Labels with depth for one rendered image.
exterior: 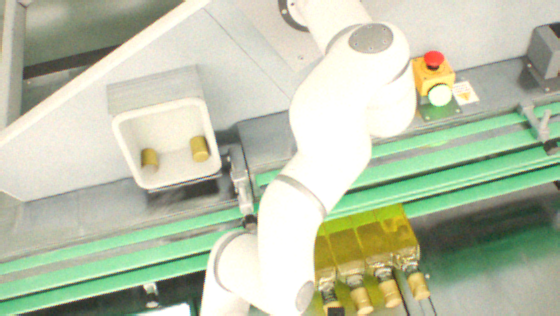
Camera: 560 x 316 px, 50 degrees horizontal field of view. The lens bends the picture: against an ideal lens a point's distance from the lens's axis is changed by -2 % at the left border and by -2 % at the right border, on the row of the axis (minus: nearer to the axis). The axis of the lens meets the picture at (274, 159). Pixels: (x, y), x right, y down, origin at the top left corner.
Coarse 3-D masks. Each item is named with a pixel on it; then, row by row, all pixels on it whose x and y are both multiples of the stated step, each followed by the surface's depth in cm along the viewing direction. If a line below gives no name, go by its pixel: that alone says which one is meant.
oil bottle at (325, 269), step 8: (320, 224) 126; (320, 232) 124; (320, 240) 123; (320, 248) 122; (328, 248) 122; (320, 256) 121; (328, 256) 121; (320, 264) 120; (328, 264) 120; (320, 272) 119; (328, 272) 119; (320, 280) 119; (328, 280) 119; (336, 280) 120
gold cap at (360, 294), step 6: (360, 288) 117; (366, 288) 118; (354, 294) 117; (360, 294) 117; (366, 294) 117; (354, 300) 117; (360, 300) 116; (366, 300) 116; (360, 306) 115; (366, 306) 115; (372, 306) 116; (360, 312) 116; (366, 312) 117
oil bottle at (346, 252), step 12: (348, 216) 126; (324, 228) 126; (336, 228) 125; (348, 228) 124; (336, 240) 123; (348, 240) 123; (336, 252) 121; (348, 252) 121; (360, 252) 121; (336, 264) 121; (348, 264) 119; (360, 264) 119; (348, 276) 119; (360, 276) 120
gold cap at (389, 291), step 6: (384, 282) 118; (390, 282) 117; (384, 288) 117; (390, 288) 117; (396, 288) 117; (384, 294) 117; (390, 294) 116; (396, 294) 116; (384, 300) 117; (390, 300) 115; (396, 300) 115; (402, 300) 116; (390, 306) 117
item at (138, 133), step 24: (120, 120) 108; (144, 120) 119; (168, 120) 121; (192, 120) 122; (120, 144) 112; (144, 144) 124; (168, 144) 126; (144, 168) 125; (168, 168) 126; (192, 168) 125; (216, 168) 124
